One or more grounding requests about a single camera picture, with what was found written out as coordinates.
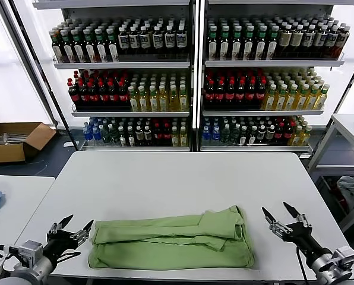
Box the reddish drink bottle white label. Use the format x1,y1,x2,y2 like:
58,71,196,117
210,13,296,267
336,26,350,59

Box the dark bottle cream label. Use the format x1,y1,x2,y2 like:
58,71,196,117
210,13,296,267
279,24,292,59
291,24,304,59

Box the brown cardboard box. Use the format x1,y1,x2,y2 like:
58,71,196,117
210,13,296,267
0,122,58,164

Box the clear plastic packing items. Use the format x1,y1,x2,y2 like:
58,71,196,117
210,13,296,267
0,132,28,146

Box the black slanted pole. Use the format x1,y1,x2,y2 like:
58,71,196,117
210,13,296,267
336,47,354,116
8,0,80,151

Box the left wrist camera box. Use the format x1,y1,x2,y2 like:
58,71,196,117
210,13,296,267
9,240,43,265

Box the green t-shirt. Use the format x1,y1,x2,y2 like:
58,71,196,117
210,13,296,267
87,204,257,271

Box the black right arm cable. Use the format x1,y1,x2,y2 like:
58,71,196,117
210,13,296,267
295,245,310,285

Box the grey metal shelf unit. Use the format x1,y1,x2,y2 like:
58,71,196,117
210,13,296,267
33,0,195,153
196,0,354,155

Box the small red cap cola bottle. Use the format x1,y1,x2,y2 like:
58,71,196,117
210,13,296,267
153,123,163,147
284,122,293,145
162,123,171,147
274,122,285,145

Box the red item under table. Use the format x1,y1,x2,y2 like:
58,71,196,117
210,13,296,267
328,178,349,214

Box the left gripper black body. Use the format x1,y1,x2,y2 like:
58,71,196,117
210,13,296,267
47,230,78,253

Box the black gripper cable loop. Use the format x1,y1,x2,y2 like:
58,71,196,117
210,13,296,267
56,251,82,264

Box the green cap dark tea bottle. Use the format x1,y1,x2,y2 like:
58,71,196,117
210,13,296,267
51,31,64,64
61,28,74,64
231,26,244,61
219,26,231,61
267,26,279,60
72,28,85,64
244,26,256,61
106,27,119,63
94,28,108,63
83,28,96,64
207,26,219,61
255,26,268,61

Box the grey blue crumpled cloth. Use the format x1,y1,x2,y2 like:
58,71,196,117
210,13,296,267
336,175,354,210

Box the grey metal frame table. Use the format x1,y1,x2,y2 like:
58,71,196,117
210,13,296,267
307,113,354,234

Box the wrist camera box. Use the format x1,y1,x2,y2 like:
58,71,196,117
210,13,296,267
9,240,43,265
333,245,354,268

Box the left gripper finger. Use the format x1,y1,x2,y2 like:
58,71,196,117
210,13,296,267
48,214,74,235
70,219,94,242

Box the yellow tea bottle green label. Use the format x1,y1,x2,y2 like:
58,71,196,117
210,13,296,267
148,85,159,112
274,84,288,111
168,84,179,112
305,84,320,111
138,85,149,112
315,84,331,110
263,84,278,111
128,85,139,112
158,85,169,112
295,84,310,111
285,84,299,111
178,84,189,112

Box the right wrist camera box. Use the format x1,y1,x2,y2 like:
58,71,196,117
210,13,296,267
333,245,354,268

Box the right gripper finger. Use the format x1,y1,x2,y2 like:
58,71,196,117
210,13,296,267
283,202,311,230
261,207,286,238

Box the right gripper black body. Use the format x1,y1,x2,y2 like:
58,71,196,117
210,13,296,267
283,222,314,247

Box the dark bottle blue white label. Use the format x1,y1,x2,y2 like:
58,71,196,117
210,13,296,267
140,26,151,56
164,25,176,56
176,25,188,56
118,26,129,56
315,25,327,59
326,26,337,59
129,26,141,56
152,26,164,56
303,24,315,59

